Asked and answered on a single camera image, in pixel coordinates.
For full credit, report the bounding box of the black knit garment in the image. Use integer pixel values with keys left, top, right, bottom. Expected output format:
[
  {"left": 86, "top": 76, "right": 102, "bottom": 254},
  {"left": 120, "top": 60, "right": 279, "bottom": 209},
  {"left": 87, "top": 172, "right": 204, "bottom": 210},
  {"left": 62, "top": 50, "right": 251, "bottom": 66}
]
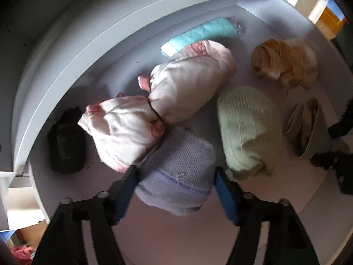
[{"left": 47, "top": 106, "right": 86, "bottom": 175}]

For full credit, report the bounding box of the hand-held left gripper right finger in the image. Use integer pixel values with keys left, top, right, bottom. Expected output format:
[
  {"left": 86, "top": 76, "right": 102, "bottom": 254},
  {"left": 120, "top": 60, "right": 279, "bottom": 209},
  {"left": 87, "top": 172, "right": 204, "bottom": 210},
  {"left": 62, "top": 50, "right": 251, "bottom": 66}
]
[{"left": 214, "top": 166, "right": 320, "bottom": 265}]

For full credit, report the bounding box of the khaki garment roll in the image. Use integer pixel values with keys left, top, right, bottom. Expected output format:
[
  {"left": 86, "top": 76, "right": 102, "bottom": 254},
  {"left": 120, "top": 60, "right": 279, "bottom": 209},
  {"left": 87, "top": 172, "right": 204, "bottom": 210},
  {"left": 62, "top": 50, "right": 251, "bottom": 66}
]
[{"left": 284, "top": 97, "right": 331, "bottom": 159}]

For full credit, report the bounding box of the lavender knit sweater roll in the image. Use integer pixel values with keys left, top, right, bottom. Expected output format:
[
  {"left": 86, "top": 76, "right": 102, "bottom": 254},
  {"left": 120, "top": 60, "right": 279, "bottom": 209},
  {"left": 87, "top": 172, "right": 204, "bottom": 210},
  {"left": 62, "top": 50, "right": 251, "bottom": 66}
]
[{"left": 134, "top": 127, "right": 217, "bottom": 217}]

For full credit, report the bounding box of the yellow box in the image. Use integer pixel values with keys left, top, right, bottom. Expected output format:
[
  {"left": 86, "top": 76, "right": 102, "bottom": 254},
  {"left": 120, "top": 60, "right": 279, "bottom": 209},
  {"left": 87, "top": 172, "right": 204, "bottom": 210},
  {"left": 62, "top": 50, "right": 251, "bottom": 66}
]
[{"left": 317, "top": 7, "right": 348, "bottom": 38}]

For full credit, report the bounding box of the white drawer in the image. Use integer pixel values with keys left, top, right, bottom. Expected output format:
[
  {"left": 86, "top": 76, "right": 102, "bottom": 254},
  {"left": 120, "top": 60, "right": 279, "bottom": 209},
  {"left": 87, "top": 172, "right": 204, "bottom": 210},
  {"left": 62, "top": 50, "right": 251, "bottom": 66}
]
[{"left": 28, "top": 0, "right": 353, "bottom": 265}]

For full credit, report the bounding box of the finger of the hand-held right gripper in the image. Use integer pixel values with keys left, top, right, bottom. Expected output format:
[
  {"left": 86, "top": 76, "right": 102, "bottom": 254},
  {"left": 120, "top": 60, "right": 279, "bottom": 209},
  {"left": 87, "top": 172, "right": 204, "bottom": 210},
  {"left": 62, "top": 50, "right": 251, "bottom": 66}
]
[
  {"left": 310, "top": 149, "right": 353, "bottom": 195},
  {"left": 328, "top": 99, "right": 353, "bottom": 141}
]

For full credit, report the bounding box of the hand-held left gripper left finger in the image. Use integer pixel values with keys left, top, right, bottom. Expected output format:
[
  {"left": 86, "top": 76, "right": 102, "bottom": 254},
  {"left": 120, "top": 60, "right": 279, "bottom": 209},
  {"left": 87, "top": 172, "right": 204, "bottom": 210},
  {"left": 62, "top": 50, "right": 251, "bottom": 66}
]
[{"left": 32, "top": 166, "right": 140, "bottom": 265}]

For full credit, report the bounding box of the yellow beige garment roll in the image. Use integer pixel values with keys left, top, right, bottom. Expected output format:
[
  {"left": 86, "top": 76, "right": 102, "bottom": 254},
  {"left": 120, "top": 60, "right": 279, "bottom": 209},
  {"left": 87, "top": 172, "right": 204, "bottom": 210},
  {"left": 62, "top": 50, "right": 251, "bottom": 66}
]
[{"left": 251, "top": 37, "right": 319, "bottom": 89}]

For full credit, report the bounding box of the pink cloth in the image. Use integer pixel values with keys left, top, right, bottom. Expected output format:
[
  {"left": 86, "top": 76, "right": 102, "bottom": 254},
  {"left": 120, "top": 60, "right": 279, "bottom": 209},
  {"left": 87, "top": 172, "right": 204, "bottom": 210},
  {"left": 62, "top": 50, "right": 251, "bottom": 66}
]
[{"left": 11, "top": 244, "right": 35, "bottom": 265}]

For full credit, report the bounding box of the teal towel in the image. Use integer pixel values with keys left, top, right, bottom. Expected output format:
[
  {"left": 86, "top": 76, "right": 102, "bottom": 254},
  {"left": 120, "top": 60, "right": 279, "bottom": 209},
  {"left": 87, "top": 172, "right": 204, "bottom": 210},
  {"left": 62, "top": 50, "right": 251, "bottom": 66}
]
[{"left": 160, "top": 17, "right": 244, "bottom": 57}]

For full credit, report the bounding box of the pale green knit sweater roll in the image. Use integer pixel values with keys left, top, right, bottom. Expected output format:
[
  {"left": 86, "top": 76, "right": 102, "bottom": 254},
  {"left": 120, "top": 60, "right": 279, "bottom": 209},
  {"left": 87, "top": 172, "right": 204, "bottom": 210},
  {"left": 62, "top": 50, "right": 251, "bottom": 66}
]
[{"left": 216, "top": 85, "right": 283, "bottom": 181}]

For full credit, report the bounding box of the white cabinet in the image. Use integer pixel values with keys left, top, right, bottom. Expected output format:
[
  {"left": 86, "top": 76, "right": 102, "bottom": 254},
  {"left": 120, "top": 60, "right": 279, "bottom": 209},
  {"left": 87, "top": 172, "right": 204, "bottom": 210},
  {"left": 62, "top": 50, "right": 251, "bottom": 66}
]
[{"left": 0, "top": 0, "right": 293, "bottom": 177}]

